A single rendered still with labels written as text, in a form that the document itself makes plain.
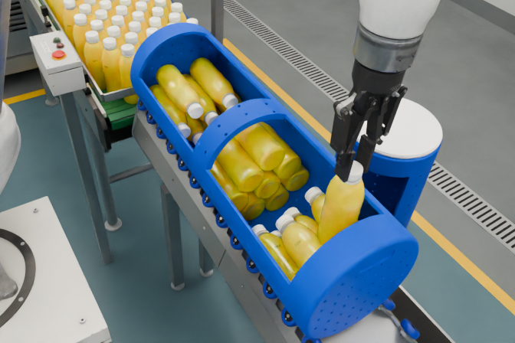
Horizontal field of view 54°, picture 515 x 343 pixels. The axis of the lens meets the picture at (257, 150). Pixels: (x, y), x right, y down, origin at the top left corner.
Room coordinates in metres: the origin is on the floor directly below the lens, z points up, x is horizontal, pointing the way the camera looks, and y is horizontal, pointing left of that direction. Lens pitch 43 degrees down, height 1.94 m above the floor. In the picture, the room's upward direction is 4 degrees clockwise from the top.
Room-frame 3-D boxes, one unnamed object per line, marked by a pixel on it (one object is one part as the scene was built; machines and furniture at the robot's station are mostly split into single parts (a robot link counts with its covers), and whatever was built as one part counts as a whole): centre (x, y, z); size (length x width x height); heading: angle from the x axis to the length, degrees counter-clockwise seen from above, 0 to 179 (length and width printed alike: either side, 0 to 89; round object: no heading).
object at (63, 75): (1.29, 0.64, 1.05); 0.20 x 0.10 x 0.10; 34
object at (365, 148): (0.65, -0.19, 1.35); 0.03 x 0.01 x 0.07; 35
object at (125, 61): (1.33, 0.43, 0.99); 0.07 x 0.07 x 0.19
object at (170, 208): (1.19, 0.30, 0.31); 0.06 x 0.06 x 0.63; 34
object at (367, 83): (0.63, -0.17, 1.51); 0.08 x 0.07 x 0.09; 125
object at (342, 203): (0.63, -0.17, 1.22); 0.07 x 0.07 x 0.19
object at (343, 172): (0.62, -0.15, 1.35); 0.03 x 0.01 x 0.07; 35
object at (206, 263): (1.27, 0.19, 0.31); 0.06 x 0.06 x 0.63; 34
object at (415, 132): (1.13, -0.39, 1.03); 0.28 x 0.28 x 0.01
